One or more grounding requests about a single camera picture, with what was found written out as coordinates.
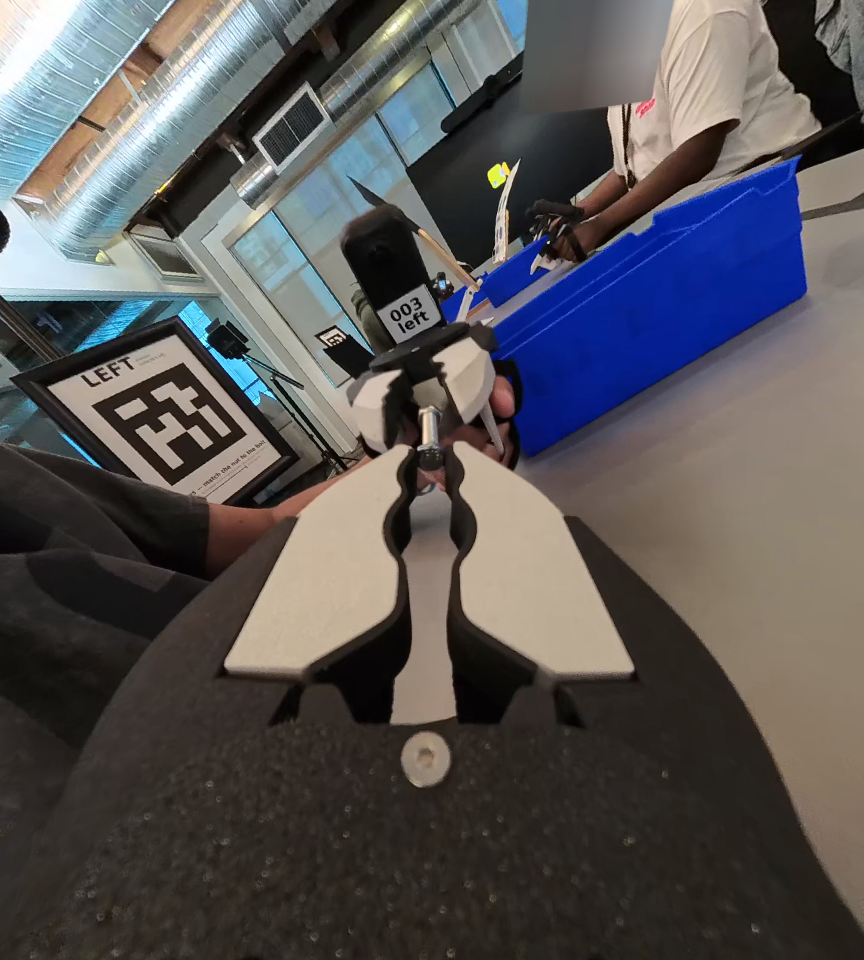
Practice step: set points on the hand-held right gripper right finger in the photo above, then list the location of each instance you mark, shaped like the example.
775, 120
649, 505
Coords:
537, 585

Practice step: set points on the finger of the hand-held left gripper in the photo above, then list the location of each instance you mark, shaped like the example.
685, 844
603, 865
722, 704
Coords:
372, 409
469, 375

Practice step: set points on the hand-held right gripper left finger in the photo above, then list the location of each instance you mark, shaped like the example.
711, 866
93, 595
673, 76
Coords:
327, 585

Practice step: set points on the thin long steel bolt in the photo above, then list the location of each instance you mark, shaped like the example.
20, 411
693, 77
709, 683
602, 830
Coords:
429, 427

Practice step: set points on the blue plastic bin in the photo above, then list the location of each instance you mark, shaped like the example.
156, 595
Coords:
511, 281
664, 315

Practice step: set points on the person's left forearm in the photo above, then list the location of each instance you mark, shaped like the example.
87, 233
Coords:
267, 517

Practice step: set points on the person's left hand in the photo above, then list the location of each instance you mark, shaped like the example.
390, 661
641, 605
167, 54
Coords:
504, 397

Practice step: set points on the document stand with black board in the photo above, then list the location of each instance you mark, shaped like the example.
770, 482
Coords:
447, 259

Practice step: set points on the small marker sign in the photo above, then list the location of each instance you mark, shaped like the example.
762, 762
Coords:
336, 337

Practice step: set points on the black display screen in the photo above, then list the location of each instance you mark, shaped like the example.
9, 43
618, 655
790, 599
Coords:
462, 165

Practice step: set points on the white sheet with yellow mark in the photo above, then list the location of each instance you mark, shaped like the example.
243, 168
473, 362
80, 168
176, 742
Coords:
505, 217

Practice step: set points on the white air vent grille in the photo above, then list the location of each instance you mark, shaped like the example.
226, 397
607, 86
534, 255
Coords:
291, 129

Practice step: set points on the black video bar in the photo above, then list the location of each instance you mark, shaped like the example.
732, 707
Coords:
484, 96

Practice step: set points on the framed marker sign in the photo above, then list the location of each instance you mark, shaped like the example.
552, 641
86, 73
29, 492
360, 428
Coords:
169, 420

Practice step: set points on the large silver air duct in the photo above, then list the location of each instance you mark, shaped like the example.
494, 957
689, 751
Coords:
27, 82

